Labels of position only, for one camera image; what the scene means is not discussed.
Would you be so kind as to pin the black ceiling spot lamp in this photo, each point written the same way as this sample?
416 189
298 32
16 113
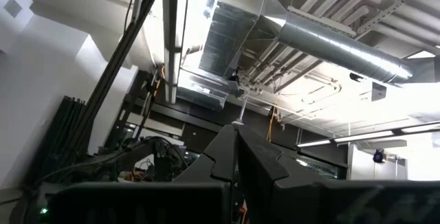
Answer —
379 156

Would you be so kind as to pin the rectangular silver air duct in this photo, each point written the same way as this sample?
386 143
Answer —
233 28

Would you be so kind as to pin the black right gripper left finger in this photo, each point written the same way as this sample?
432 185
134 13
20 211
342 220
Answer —
154 203

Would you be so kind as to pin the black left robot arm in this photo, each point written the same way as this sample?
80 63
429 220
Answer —
154 152

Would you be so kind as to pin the grey square wall vent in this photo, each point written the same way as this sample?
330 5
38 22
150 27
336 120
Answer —
12 7

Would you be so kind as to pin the metal ceiling strut bracket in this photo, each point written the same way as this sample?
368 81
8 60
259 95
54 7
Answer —
378 16

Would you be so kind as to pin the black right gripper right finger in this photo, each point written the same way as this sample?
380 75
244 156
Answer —
275 189

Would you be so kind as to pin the ceiling light rail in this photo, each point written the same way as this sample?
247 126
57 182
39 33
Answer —
364 136

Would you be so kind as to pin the grey square ceiling plate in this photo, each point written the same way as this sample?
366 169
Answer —
378 91

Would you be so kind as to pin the round silver air duct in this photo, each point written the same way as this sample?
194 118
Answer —
343 48

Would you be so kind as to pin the black folded curtain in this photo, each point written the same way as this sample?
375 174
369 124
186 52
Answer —
65 134

